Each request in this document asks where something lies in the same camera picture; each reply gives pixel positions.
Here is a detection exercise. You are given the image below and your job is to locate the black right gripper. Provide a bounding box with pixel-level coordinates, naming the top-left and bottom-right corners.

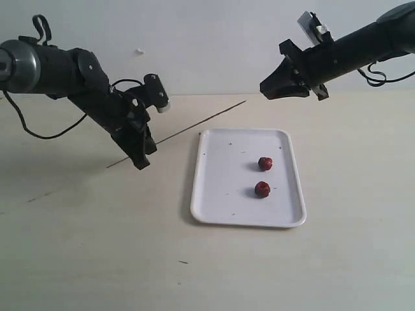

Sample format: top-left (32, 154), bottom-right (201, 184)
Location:
top-left (259, 40), bottom-right (337, 100)

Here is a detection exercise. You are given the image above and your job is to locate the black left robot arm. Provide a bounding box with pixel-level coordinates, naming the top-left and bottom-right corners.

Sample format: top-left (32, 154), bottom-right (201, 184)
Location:
top-left (1, 36), bottom-right (169, 170)

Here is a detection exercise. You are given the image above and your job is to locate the red jujube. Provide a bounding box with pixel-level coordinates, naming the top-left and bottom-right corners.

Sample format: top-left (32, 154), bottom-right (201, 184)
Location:
top-left (254, 181), bottom-right (271, 198)
top-left (257, 157), bottom-right (273, 172)

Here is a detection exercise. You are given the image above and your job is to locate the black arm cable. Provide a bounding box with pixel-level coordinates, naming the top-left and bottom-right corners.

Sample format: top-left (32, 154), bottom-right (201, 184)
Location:
top-left (0, 14), bottom-right (143, 140)
top-left (356, 60), bottom-right (415, 87)

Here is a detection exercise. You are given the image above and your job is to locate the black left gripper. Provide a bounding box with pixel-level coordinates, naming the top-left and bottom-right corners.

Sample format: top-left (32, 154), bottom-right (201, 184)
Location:
top-left (68, 91), bottom-right (157, 170)

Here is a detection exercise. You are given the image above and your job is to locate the white rectangular plastic tray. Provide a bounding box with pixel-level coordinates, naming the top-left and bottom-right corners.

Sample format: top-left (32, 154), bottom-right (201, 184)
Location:
top-left (190, 128), bottom-right (307, 228)

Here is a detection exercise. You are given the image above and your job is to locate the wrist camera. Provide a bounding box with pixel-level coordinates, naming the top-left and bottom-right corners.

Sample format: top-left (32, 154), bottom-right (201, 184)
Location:
top-left (297, 11), bottom-right (334, 47)
top-left (144, 73), bottom-right (170, 113)

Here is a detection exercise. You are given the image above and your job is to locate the thin bamboo skewer stick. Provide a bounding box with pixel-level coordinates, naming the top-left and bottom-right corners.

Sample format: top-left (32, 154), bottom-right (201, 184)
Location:
top-left (106, 100), bottom-right (247, 169)

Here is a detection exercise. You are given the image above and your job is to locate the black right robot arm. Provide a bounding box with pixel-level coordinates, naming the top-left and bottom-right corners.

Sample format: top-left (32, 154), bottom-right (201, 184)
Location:
top-left (259, 2), bottom-right (414, 100)

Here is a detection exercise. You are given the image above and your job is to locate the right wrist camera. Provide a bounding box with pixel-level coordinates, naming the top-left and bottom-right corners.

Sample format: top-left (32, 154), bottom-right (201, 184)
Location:
top-left (297, 11), bottom-right (334, 47)

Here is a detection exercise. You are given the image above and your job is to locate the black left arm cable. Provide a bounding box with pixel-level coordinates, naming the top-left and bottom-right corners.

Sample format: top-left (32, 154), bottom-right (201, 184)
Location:
top-left (0, 14), bottom-right (143, 140)

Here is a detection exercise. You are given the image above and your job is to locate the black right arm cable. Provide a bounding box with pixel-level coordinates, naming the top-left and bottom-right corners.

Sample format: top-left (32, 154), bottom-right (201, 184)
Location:
top-left (356, 60), bottom-right (415, 87)

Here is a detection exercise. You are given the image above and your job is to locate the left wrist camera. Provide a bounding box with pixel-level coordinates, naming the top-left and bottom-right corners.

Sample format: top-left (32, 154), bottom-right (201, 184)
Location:
top-left (144, 73), bottom-right (170, 113)

